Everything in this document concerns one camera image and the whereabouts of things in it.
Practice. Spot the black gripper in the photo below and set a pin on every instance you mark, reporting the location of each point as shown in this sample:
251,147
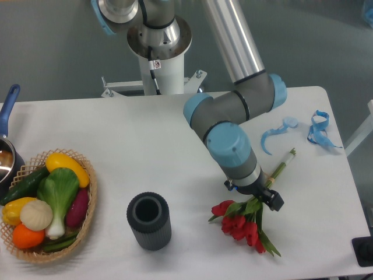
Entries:
257,188

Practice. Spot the red tulip bouquet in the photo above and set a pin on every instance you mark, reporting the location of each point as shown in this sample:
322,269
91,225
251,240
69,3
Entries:
243,220

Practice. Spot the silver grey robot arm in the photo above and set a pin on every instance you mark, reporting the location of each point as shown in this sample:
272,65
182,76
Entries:
160,38

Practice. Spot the blue plastic strip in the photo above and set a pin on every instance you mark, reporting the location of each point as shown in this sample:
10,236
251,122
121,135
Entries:
288,122

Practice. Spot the crumpled blue ribbon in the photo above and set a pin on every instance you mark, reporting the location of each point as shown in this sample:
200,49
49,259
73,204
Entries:
317,134

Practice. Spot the black device at edge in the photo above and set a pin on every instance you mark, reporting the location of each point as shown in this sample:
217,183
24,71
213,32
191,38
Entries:
363,250

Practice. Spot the dark grey ribbed vase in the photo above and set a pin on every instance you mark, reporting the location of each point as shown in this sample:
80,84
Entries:
148,215

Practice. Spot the purple sweet potato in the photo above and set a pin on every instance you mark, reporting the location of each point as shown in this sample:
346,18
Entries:
77,212

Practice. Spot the blue object top right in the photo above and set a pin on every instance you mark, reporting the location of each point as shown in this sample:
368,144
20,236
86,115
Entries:
367,10

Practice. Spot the green bok choy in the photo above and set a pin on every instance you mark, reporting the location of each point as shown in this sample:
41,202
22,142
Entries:
58,190

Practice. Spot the green pea pods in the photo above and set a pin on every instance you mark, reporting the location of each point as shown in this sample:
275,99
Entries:
59,244

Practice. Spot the cream garlic bulb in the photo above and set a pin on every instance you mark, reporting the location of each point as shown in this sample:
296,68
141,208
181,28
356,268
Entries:
36,215

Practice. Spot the woven wicker basket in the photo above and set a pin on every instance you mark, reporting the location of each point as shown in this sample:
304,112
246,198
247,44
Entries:
36,255

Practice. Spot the dark green cucumber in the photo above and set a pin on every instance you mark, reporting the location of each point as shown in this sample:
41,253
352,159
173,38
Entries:
27,187

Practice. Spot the orange fruit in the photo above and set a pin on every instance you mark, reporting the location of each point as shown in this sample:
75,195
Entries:
24,238

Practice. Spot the yellow bell pepper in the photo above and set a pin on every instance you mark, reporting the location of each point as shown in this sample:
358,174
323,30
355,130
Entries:
11,211

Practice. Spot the white frame at right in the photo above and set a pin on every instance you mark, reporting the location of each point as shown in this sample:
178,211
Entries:
360,133

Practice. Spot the white base bracket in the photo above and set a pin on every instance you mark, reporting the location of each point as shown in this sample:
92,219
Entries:
191,85

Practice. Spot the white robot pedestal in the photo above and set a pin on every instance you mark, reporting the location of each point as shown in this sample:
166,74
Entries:
167,71

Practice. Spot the blue handled saucepan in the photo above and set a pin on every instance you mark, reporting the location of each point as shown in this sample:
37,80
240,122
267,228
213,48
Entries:
11,161

